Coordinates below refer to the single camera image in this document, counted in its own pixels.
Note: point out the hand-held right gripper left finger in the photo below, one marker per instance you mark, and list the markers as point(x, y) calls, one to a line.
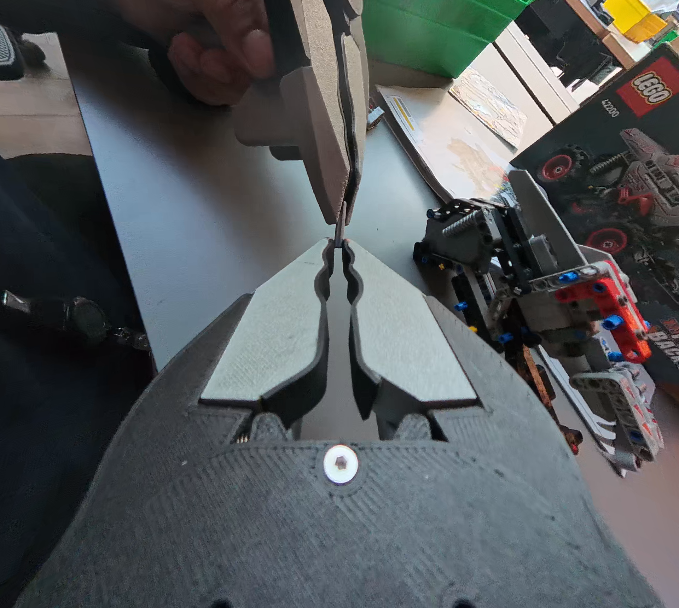
point(270, 343)

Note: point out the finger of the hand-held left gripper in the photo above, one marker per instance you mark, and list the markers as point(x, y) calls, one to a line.
point(360, 120)
point(313, 152)

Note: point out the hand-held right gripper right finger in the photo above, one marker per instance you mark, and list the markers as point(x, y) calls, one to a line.
point(408, 348)

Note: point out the yellow lego axle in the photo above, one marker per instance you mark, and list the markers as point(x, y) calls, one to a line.
point(340, 232)

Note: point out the small grey lego piece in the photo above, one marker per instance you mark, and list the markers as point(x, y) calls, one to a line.
point(376, 116)

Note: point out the open lego instruction booklet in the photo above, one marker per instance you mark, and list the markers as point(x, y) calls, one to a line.
point(445, 141)

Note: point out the lego sticker sheet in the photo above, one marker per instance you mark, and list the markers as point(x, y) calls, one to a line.
point(490, 104)

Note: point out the grey lego truck model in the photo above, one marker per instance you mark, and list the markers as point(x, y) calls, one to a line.
point(530, 258)

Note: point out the black lego set box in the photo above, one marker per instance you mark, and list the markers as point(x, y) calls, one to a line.
point(626, 168)

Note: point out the person's left hand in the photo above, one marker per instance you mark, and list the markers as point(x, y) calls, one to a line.
point(201, 3)

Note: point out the white cabinet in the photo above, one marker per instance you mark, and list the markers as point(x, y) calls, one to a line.
point(536, 72)

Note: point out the yellow plastic bin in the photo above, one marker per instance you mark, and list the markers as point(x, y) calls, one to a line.
point(631, 14)

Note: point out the black shoe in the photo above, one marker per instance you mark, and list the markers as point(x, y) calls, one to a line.
point(16, 51)

